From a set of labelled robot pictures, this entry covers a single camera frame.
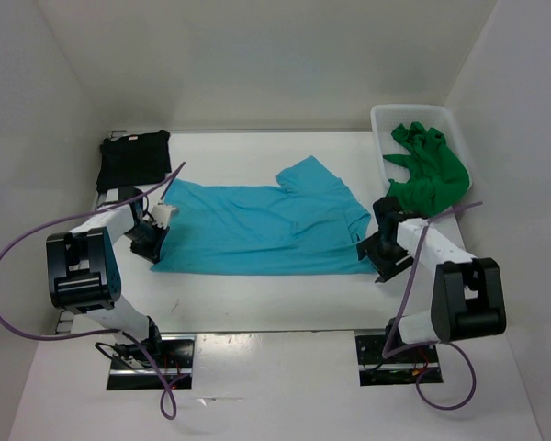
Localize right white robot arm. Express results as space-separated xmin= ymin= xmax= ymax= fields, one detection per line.
xmin=356 ymin=197 xmax=507 ymax=361

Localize green t-shirt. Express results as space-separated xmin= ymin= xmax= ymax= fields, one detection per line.
xmin=384 ymin=121 xmax=470 ymax=217

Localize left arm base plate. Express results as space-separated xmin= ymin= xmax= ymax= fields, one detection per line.
xmin=95 ymin=334 xmax=195 ymax=391

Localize white plastic basket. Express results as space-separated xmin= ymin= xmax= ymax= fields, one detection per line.
xmin=370 ymin=104 xmax=473 ymax=190

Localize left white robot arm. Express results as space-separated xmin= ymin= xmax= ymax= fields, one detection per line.
xmin=46 ymin=187 xmax=178 ymax=368

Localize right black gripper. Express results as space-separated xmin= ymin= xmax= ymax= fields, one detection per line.
xmin=356 ymin=231 xmax=416 ymax=284

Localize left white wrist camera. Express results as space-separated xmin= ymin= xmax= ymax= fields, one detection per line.
xmin=149 ymin=202 xmax=179 ymax=229

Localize light blue t-shirt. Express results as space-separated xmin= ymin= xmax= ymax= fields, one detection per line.
xmin=152 ymin=156 xmax=374 ymax=276

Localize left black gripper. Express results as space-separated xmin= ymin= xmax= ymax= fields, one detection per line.
xmin=123 ymin=220 xmax=168 ymax=266

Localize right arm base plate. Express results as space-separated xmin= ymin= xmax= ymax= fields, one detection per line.
xmin=354 ymin=330 xmax=443 ymax=387

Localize black t-shirt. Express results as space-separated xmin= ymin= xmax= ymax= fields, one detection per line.
xmin=96 ymin=130 xmax=172 ymax=193

